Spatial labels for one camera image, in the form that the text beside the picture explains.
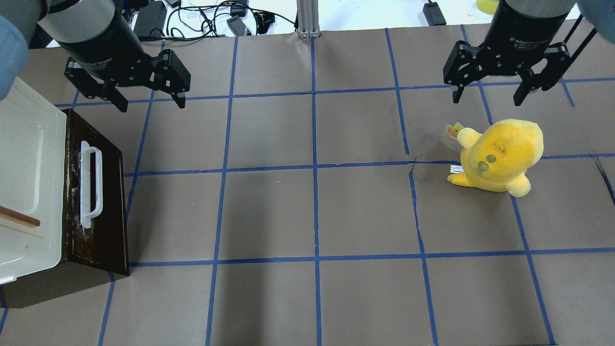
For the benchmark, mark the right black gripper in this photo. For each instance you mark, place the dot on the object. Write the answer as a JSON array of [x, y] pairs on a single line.
[[520, 30]]

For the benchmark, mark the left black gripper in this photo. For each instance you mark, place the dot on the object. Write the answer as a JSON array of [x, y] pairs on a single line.
[[102, 42]]

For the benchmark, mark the dark wooden drawer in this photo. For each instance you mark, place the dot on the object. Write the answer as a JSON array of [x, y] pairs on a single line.
[[93, 239]]

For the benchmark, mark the black power adapter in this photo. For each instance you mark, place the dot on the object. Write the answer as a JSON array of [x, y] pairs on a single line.
[[149, 21]]

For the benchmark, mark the yellow plush dinosaur toy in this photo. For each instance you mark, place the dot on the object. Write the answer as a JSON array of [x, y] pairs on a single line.
[[497, 159]]

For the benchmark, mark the wooden stick handle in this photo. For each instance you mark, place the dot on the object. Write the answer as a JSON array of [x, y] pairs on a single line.
[[19, 218]]

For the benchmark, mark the aluminium frame post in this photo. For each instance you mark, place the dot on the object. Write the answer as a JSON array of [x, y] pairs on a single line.
[[308, 19]]

